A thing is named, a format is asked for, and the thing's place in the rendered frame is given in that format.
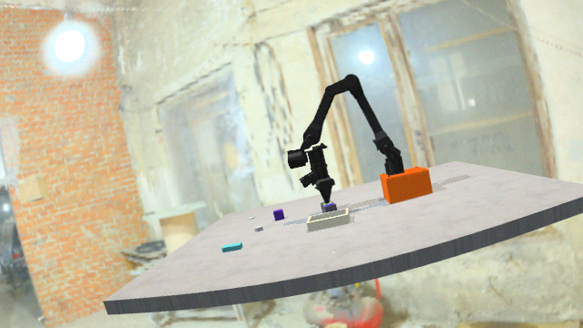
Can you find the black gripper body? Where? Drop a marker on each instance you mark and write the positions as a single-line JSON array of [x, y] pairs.
[[325, 180]]

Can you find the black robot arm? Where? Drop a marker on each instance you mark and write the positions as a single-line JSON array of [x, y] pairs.
[[298, 158]]

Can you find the small cyan flat bar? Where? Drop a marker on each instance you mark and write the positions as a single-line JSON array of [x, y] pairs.
[[232, 247]]

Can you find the purple cube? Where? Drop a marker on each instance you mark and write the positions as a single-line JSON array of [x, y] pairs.
[[278, 214]]

